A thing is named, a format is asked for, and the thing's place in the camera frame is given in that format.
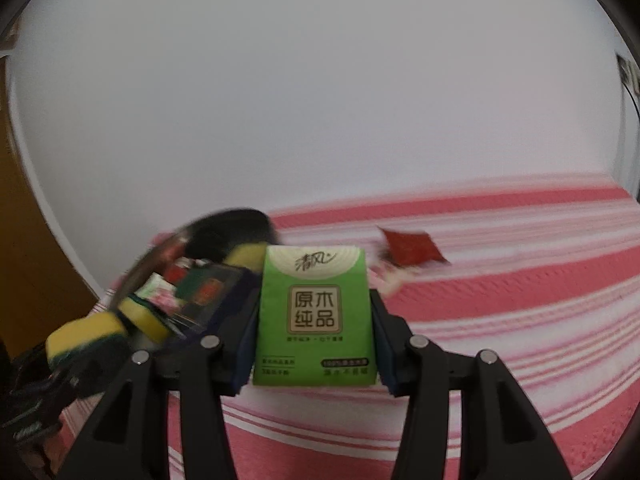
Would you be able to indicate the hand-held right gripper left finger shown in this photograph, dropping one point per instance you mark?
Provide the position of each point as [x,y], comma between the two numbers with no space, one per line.
[245,355]

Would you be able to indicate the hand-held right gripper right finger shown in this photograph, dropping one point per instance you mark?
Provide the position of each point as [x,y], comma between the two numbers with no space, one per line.
[385,365]

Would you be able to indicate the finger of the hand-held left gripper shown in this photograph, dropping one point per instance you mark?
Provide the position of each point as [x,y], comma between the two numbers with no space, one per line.
[97,372]

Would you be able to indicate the yellow sponge green scouring pad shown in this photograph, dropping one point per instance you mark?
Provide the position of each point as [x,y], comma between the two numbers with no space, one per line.
[245,256]
[85,335]
[147,321]

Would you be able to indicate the red snack packet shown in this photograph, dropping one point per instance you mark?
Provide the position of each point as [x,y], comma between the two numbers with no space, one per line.
[207,290]
[412,246]

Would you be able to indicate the green tissue pack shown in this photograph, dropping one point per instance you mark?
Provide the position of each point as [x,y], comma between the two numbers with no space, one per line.
[315,310]

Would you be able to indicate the round metal plate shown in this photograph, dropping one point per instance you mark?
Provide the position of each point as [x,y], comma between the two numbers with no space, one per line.
[225,230]

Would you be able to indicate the pink and green packet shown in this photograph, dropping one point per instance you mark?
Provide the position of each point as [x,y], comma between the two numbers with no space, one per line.
[161,295]

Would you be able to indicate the red white striped cloth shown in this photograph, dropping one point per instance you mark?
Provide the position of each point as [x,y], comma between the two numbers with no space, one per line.
[500,310]

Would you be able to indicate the brown wooden furniture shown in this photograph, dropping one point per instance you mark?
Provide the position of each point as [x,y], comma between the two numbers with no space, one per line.
[30,210]

